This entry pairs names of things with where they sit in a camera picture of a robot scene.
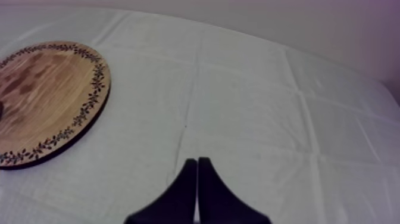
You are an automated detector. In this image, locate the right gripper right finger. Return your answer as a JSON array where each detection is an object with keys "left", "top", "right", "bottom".
[{"left": 198, "top": 156, "right": 273, "bottom": 224}]

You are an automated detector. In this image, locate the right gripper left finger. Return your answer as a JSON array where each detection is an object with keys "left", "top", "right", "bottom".
[{"left": 123, "top": 158, "right": 198, "bottom": 224}]

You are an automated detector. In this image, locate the round wooden board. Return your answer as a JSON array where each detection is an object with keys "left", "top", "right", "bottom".
[{"left": 0, "top": 41, "right": 112, "bottom": 170}]

